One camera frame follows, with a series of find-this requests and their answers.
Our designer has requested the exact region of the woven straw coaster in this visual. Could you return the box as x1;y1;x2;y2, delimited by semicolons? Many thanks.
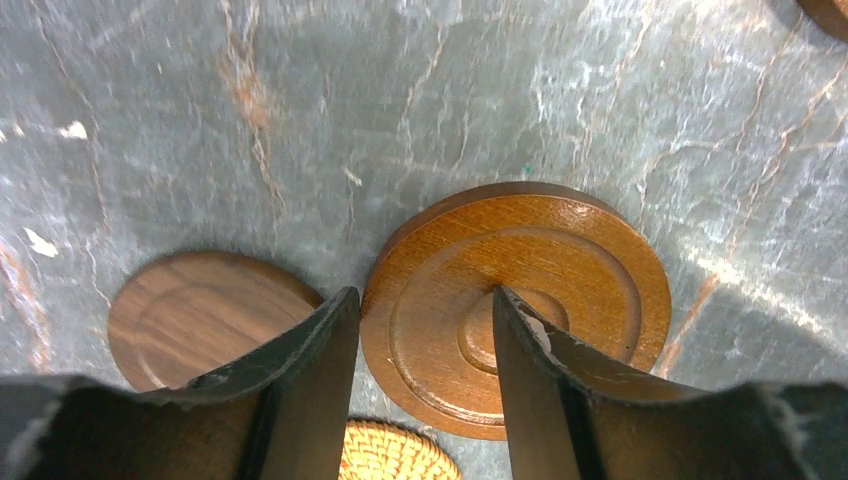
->
338;419;463;480

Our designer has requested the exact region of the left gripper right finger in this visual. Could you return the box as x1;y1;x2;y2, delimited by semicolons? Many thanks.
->
493;286;847;479

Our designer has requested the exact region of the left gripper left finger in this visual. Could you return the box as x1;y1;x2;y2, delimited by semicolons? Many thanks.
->
1;287;360;479

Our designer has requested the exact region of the dark walnut coaster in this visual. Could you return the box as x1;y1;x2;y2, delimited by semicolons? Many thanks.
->
107;251;323;392

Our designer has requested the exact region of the wooden coaster three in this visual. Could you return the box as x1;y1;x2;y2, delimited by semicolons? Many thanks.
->
797;0;847;42

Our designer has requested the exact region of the wooden coaster five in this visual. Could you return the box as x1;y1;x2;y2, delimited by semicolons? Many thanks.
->
360;181;672;441

